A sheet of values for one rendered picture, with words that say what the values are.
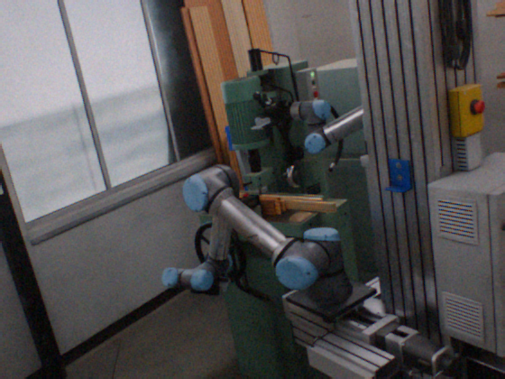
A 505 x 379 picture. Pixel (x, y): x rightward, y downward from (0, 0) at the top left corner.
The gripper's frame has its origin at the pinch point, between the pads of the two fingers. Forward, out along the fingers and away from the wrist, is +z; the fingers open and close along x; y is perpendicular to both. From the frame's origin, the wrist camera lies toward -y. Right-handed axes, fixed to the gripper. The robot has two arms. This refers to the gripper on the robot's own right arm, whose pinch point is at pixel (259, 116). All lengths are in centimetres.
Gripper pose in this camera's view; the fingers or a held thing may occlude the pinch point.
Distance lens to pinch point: 245.6
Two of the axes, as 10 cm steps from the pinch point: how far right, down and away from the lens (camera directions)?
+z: -7.7, -0.5, 6.4
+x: -4.1, 8.0, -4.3
